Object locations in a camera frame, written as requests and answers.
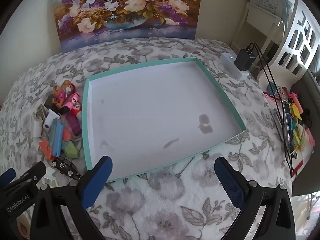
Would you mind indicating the pink toy watch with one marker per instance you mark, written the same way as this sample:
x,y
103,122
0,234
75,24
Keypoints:
x,y
73,100

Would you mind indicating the beige tape roll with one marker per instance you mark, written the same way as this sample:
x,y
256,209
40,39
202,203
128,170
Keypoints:
x,y
23,227

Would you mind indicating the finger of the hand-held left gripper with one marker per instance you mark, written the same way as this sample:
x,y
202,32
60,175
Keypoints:
x,y
30,177
7,177

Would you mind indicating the white wooden rack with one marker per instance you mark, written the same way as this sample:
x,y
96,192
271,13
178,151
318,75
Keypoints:
x,y
260,17

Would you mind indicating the orange blue toy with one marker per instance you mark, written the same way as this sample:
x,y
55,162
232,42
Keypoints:
x,y
57,137

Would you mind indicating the white lattice chair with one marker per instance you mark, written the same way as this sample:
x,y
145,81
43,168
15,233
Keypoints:
x,y
297,35

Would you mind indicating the black toy car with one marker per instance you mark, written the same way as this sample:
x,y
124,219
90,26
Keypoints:
x,y
65,167

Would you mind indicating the gold patterned lighter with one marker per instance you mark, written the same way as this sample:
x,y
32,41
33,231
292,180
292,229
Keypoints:
x,y
40,112

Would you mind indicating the white power strip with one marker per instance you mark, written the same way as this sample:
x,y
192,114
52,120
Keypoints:
x,y
231,66

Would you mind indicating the purple ruler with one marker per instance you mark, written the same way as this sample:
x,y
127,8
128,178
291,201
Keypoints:
x,y
74,126

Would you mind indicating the red white toy tube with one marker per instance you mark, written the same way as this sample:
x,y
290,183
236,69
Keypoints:
x,y
77,108

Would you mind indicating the white star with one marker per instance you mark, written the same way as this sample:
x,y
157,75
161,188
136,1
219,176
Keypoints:
x,y
51,178

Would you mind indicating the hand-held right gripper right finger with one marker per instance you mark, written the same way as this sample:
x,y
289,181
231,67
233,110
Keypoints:
x,y
231,182

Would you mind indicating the brown dog figure pink vest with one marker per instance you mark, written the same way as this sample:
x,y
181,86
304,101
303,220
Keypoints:
x,y
62,93

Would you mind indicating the pink blue green toy knife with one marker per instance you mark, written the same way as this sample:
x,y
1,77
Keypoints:
x,y
71,150

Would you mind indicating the grey floral blanket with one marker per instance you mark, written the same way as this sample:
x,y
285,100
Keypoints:
x,y
162,205

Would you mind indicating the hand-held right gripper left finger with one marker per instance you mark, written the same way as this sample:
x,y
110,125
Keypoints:
x,y
96,182

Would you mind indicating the pile of colourful stationery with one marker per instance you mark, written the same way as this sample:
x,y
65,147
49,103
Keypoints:
x,y
298,122

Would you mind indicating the flower painting canvas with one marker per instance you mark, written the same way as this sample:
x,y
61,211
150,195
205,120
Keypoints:
x,y
125,10

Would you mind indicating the black small box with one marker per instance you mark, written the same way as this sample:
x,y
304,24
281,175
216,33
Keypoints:
x,y
50,102

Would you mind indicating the white small cylinder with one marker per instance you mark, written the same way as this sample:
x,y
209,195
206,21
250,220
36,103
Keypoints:
x,y
37,128

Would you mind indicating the colourful clutter pile at right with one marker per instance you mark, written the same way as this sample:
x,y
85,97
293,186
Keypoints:
x,y
298,165

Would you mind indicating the black charger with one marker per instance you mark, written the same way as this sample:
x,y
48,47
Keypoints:
x,y
245,57

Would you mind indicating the teal round tin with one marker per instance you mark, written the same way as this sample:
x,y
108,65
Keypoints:
x,y
273,90

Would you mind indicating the teal rimmed white tray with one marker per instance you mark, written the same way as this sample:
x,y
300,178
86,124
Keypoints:
x,y
150,105

